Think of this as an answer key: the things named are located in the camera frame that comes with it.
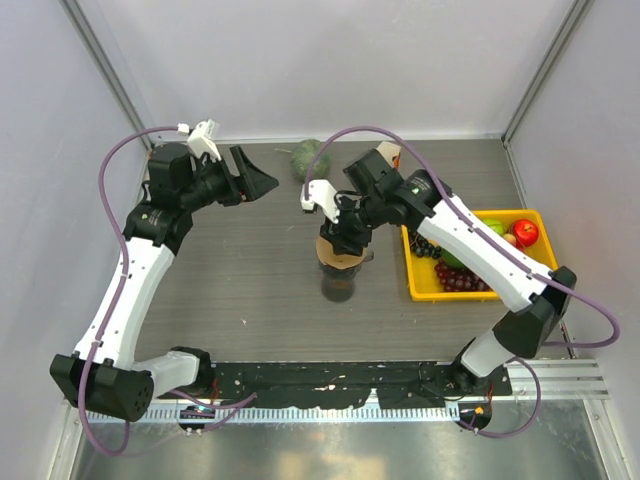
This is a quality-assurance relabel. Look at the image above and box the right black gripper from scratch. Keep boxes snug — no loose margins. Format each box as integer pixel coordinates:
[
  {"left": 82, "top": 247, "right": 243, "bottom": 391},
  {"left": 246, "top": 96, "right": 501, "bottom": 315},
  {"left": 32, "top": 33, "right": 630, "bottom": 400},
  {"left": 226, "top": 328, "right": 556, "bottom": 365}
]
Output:
[{"left": 319, "top": 192, "right": 386, "bottom": 257}]

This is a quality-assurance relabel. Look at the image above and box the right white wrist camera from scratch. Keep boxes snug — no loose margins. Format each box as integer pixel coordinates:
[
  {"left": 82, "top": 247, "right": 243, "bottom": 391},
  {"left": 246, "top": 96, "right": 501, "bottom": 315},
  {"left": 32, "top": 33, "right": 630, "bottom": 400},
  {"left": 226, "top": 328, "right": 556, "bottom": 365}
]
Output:
[{"left": 300, "top": 179, "right": 340, "bottom": 224}]

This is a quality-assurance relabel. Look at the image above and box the dark green lime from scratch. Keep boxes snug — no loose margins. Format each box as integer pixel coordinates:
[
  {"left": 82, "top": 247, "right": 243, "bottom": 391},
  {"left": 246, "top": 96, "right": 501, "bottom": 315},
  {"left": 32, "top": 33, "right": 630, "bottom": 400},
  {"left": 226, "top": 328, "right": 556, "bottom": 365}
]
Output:
[{"left": 441, "top": 250, "right": 465, "bottom": 269}]

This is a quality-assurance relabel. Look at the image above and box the glass coffee carafe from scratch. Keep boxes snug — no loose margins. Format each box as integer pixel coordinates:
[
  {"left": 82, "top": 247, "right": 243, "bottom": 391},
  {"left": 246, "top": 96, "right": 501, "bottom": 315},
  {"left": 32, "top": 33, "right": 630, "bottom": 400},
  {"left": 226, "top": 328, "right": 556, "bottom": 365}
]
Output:
[{"left": 320, "top": 271, "right": 356, "bottom": 303}]

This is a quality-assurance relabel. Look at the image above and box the purple cable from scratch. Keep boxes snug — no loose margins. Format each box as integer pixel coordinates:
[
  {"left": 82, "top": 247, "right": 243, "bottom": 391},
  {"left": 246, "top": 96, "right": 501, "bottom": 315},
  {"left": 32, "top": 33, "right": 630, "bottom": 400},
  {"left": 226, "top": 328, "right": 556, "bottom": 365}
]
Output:
[
  {"left": 303, "top": 125, "right": 621, "bottom": 438},
  {"left": 79, "top": 126, "right": 257, "bottom": 457}
]

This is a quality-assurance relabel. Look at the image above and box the red lychee cluster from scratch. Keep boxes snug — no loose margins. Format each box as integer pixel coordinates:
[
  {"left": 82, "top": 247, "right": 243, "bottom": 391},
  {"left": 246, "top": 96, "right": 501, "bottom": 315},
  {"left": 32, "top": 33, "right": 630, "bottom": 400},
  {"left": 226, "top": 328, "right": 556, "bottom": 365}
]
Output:
[{"left": 502, "top": 233, "right": 524, "bottom": 251}]

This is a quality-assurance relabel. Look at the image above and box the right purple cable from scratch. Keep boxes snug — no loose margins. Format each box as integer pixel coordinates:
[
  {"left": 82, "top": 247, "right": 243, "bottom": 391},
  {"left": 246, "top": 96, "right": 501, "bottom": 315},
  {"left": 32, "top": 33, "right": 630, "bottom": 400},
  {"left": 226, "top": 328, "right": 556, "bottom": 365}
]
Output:
[{"left": 303, "top": 125, "right": 621, "bottom": 438}]

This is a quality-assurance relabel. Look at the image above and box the aluminium frame rail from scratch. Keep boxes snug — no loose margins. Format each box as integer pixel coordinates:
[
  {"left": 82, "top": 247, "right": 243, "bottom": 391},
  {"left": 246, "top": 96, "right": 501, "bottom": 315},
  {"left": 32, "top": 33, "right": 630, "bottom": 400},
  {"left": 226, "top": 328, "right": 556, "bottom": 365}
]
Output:
[{"left": 62, "top": 358, "right": 611, "bottom": 426}]

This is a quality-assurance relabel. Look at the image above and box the green netted melon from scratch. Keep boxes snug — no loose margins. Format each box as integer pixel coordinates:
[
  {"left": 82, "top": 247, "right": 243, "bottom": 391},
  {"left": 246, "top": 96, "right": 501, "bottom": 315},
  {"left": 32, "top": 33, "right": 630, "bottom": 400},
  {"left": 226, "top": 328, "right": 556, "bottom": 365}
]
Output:
[{"left": 277, "top": 139, "right": 332, "bottom": 183}]

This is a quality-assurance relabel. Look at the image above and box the brown paper coffee filter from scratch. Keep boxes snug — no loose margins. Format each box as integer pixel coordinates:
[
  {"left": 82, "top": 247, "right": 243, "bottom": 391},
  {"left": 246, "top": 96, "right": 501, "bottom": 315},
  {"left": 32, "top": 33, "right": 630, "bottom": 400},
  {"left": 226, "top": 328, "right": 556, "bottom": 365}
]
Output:
[{"left": 316, "top": 236, "right": 366, "bottom": 270}]

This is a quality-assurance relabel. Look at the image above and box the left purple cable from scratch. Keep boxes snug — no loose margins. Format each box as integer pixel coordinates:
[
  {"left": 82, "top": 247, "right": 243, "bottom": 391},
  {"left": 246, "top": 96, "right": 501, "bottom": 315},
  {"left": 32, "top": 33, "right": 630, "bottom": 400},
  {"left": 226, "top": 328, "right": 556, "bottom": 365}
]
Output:
[{"left": 79, "top": 126, "right": 257, "bottom": 457}]

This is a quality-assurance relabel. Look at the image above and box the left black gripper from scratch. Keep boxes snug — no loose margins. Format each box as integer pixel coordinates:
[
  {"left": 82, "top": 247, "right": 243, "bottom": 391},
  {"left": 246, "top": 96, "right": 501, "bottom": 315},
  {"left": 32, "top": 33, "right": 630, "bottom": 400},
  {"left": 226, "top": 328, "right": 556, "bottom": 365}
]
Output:
[{"left": 180, "top": 145, "right": 277, "bottom": 212}]

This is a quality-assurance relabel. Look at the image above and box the yellow plastic fruit tray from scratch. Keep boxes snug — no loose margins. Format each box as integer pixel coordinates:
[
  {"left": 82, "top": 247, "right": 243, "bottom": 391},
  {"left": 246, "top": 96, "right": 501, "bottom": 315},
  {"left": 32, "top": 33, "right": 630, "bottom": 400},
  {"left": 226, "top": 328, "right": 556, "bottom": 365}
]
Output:
[{"left": 400, "top": 209, "right": 558, "bottom": 303}]

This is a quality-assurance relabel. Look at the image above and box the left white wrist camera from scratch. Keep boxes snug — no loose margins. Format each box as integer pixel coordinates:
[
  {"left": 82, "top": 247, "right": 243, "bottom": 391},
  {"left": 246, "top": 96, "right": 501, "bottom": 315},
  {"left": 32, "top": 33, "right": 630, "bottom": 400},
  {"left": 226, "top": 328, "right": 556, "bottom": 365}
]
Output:
[{"left": 176, "top": 119, "right": 222, "bottom": 161}]

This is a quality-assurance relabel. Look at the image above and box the light green apple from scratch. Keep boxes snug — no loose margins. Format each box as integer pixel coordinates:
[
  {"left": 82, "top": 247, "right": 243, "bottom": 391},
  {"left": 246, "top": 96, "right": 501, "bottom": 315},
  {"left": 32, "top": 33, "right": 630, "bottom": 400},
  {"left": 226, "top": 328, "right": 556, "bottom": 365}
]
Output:
[{"left": 482, "top": 218, "right": 508, "bottom": 236}]

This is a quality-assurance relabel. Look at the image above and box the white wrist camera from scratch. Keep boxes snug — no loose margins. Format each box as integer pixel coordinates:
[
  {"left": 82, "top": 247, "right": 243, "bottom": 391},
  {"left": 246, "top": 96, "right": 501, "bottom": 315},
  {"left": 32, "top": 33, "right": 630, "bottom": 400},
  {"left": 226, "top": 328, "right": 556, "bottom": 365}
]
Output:
[
  {"left": 176, "top": 119, "right": 222, "bottom": 161},
  {"left": 300, "top": 179, "right": 340, "bottom": 224}
]

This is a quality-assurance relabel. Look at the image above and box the upper red apple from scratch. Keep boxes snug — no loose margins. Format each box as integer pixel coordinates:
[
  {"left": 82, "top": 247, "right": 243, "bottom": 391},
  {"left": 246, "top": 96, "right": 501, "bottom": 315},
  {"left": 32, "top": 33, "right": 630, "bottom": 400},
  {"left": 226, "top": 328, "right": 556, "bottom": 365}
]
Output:
[{"left": 510, "top": 219, "right": 540, "bottom": 248}]

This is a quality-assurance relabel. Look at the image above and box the black grape bunch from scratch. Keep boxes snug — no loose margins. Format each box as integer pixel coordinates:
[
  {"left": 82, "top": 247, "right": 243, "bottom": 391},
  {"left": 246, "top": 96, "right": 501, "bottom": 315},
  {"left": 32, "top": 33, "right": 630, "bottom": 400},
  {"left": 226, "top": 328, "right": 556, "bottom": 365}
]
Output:
[{"left": 409, "top": 234, "right": 442, "bottom": 260}]

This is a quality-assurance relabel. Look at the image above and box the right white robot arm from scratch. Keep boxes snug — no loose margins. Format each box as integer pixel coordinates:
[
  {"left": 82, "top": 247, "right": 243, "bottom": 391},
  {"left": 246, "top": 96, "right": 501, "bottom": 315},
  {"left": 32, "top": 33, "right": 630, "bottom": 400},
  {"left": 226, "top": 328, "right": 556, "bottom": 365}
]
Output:
[{"left": 300, "top": 142, "right": 577, "bottom": 394}]

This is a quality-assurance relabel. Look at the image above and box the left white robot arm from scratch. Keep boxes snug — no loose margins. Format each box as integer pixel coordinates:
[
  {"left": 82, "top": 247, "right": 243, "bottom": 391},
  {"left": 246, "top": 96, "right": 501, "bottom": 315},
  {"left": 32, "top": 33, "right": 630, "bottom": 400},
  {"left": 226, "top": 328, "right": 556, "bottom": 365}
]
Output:
[{"left": 49, "top": 142, "right": 279, "bottom": 422}]

